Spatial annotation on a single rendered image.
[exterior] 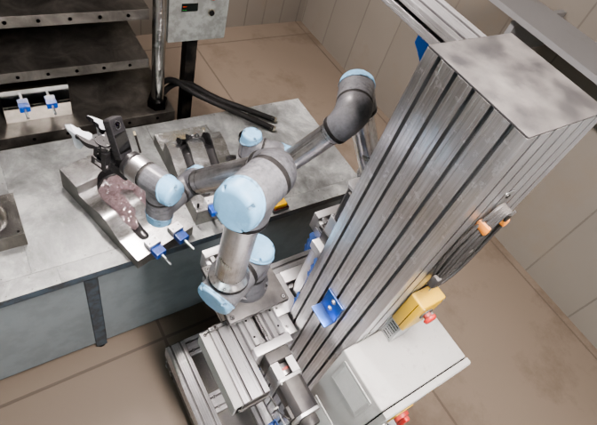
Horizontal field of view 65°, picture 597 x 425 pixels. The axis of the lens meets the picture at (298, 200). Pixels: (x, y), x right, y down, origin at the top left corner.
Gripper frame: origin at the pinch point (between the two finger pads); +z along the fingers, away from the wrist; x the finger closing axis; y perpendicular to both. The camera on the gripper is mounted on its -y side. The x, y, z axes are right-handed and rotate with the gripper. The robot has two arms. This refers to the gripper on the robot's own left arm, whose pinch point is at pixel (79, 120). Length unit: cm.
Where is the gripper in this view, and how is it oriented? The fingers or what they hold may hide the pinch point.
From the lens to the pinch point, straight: 142.9
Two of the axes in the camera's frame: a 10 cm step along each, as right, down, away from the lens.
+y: -3.1, 7.0, 6.5
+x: 4.9, -4.7, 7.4
